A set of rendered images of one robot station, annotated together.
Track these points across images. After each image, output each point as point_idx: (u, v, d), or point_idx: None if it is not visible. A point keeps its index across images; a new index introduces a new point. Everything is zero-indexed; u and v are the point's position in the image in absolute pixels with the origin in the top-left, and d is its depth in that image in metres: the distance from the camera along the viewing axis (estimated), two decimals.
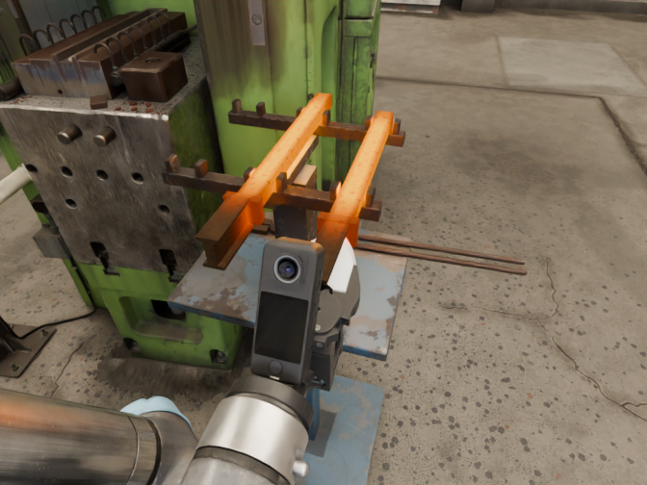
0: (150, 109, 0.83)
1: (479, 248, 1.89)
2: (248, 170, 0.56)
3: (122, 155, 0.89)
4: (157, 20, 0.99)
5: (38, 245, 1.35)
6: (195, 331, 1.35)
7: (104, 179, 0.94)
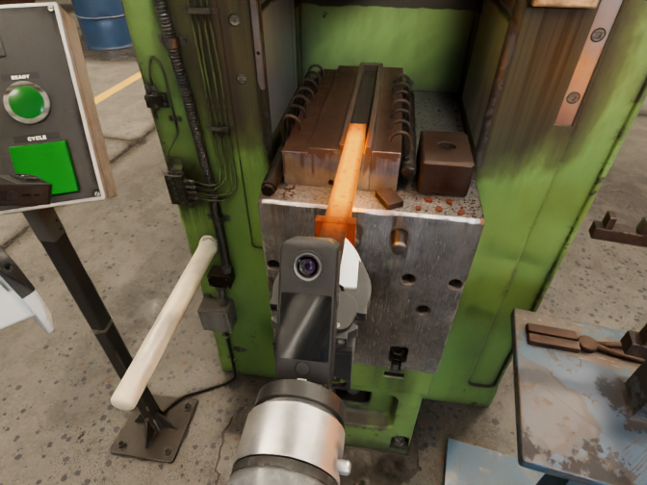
0: (460, 210, 0.68)
1: (628, 299, 1.75)
2: None
3: (402, 257, 0.74)
4: (408, 87, 0.85)
5: (200, 319, 1.21)
6: (376, 415, 1.21)
7: None
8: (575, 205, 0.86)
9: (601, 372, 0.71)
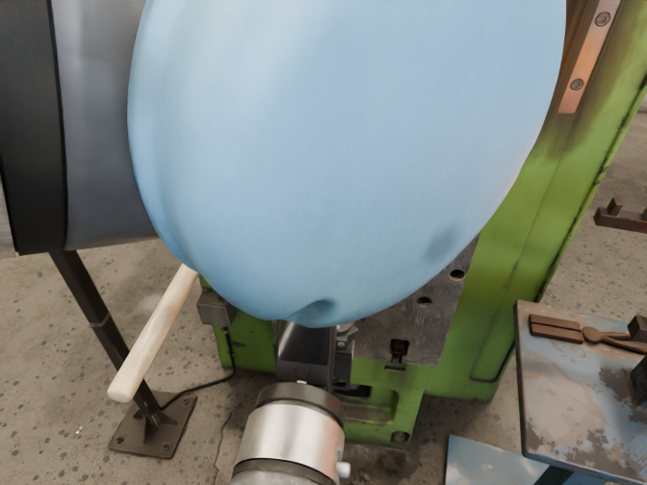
0: None
1: (630, 294, 1.74)
2: None
3: None
4: None
5: (199, 313, 1.20)
6: (376, 410, 1.20)
7: None
8: (578, 195, 0.85)
9: (605, 364, 0.69)
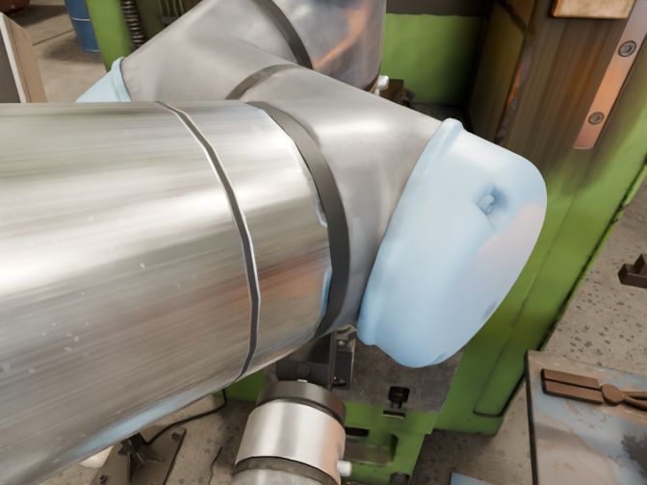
0: None
1: (639, 317, 1.67)
2: None
3: None
4: (409, 102, 0.77)
5: None
6: (375, 449, 1.13)
7: None
8: (594, 233, 0.78)
9: (628, 430, 0.62)
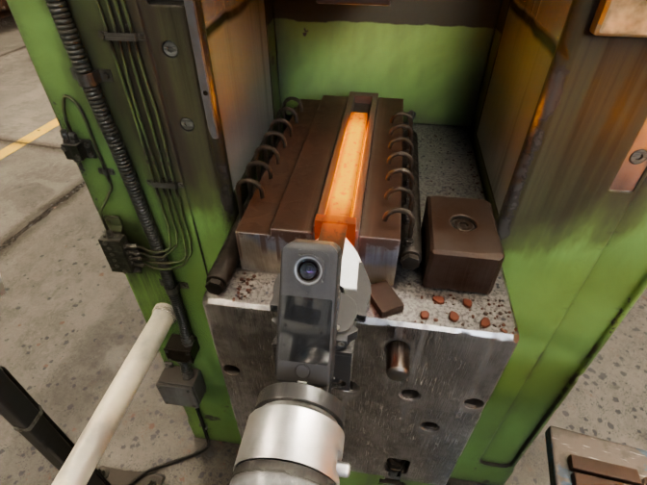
0: (484, 319, 0.48)
1: None
2: None
3: None
4: (409, 130, 0.65)
5: (160, 393, 1.01)
6: None
7: (349, 390, 0.60)
8: (627, 284, 0.66)
9: None
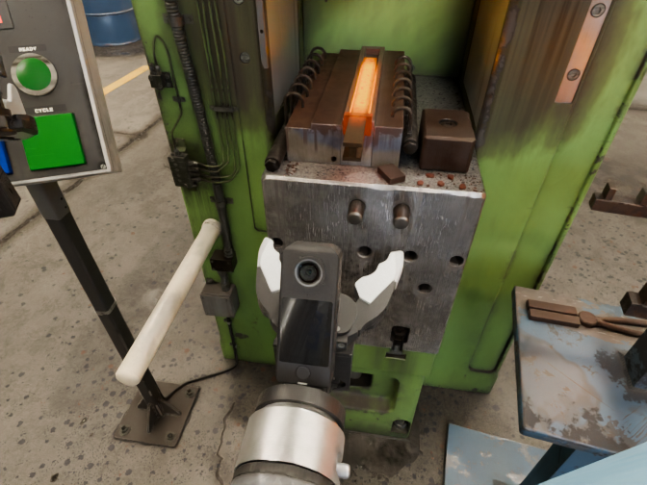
0: (462, 184, 0.69)
1: (628, 289, 1.76)
2: None
3: (404, 233, 0.75)
4: (409, 66, 0.86)
5: (203, 303, 1.21)
6: (377, 399, 1.22)
7: (365, 256, 0.80)
8: (575, 185, 0.87)
9: (600, 346, 0.71)
